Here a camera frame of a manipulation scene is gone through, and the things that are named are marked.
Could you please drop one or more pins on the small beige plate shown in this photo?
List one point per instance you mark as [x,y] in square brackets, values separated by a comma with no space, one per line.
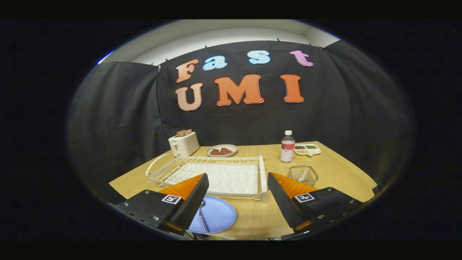
[222,145]

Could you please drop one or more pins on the red meat piece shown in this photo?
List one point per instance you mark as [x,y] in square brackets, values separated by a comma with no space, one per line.
[226,151]
[215,152]

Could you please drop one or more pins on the black backdrop cloth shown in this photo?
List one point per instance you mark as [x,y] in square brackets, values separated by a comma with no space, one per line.
[343,108]

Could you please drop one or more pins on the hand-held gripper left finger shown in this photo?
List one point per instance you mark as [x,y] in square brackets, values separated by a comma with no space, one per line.
[191,206]

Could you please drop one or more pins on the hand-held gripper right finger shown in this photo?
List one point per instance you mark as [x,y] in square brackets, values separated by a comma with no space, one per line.
[285,204]

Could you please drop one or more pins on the cream toaster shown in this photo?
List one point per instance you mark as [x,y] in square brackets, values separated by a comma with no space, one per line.
[186,144]

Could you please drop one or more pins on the pile of yellow beans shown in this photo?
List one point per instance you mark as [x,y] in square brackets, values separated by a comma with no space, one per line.
[301,152]

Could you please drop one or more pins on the metal spoon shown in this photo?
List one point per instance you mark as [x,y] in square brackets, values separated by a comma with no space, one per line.
[203,222]

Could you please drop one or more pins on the white divided tray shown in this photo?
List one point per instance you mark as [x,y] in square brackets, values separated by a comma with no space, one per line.
[314,151]

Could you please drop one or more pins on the clear bottle with red label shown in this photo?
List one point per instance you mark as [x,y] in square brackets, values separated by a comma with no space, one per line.
[287,148]

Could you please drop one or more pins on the blue plate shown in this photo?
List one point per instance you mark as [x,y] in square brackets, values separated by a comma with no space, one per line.
[220,215]

